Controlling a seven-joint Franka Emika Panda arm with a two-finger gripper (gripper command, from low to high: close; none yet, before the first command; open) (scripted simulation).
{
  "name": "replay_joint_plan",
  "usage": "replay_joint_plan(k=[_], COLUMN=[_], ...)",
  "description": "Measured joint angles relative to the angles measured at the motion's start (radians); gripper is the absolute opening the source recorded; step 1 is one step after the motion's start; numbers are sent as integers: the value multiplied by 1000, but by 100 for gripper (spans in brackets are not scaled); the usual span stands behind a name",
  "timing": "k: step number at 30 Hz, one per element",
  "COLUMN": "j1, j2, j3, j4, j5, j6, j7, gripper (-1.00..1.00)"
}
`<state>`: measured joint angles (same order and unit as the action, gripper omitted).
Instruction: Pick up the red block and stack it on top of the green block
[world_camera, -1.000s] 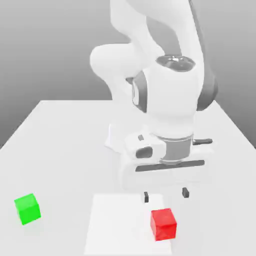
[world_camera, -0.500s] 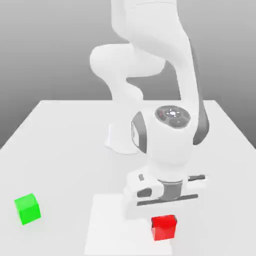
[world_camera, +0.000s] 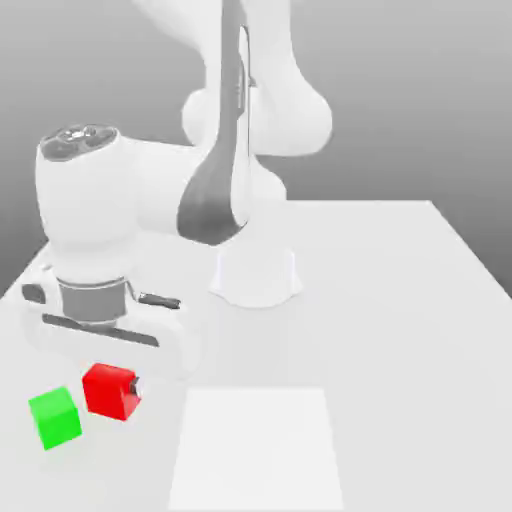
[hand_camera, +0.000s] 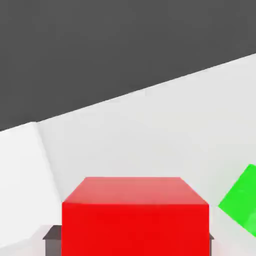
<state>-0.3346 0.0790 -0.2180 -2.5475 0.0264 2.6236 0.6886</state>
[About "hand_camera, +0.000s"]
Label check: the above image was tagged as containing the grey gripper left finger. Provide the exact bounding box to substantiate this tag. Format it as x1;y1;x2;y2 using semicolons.
25;224;63;256

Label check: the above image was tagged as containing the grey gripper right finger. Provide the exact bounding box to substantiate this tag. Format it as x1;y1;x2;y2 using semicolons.
208;232;228;256

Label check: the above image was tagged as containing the small red cube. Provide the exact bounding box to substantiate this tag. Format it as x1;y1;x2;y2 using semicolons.
61;176;210;256

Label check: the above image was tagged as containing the small green cube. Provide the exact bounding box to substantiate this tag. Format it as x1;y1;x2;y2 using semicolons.
217;163;256;238

